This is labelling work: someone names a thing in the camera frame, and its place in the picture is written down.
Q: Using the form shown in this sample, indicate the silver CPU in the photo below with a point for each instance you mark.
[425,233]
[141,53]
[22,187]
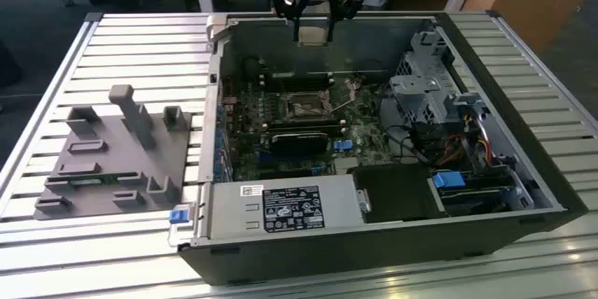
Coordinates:
[313,35]

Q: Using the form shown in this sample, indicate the metal locking lever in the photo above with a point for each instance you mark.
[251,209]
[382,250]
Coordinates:
[343,105]

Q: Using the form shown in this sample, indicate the CPU socket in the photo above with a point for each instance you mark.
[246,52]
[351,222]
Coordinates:
[303,107]

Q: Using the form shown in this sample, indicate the silver case latch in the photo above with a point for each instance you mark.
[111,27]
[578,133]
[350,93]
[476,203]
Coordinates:
[215,27]

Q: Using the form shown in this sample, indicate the metal drive cage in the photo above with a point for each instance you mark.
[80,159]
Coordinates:
[412,103]

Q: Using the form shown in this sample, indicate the green motherboard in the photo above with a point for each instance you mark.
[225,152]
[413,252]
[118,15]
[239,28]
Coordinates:
[369,127]

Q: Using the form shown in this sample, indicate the blue ribbon connector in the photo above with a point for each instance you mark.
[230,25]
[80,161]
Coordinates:
[342,145]

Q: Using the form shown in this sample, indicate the graphics card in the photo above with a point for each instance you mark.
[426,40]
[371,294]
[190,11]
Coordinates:
[299,145]

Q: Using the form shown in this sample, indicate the silver heat sink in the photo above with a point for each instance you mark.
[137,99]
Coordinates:
[346,165]

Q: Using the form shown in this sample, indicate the blue disk carrier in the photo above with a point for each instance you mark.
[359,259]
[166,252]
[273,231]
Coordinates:
[449,180]

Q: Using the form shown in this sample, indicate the black plastic shroud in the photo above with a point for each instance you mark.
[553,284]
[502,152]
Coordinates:
[397,194]

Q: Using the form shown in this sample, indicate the grey parts rack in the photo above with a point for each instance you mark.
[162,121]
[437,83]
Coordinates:
[113,159]

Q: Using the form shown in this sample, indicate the grey power supply unit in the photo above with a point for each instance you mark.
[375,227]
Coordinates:
[225,208]

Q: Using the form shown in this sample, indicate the green RAM stick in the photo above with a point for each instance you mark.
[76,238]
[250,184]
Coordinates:
[110,178]

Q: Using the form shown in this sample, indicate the blue latch clip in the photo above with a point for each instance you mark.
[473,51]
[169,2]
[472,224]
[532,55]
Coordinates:
[178,216]

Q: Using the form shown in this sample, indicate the black PC case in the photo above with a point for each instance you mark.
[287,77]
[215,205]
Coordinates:
[327,260]

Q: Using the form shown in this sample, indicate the grey metal bay bracket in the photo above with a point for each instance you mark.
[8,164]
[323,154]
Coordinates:
[468,99]

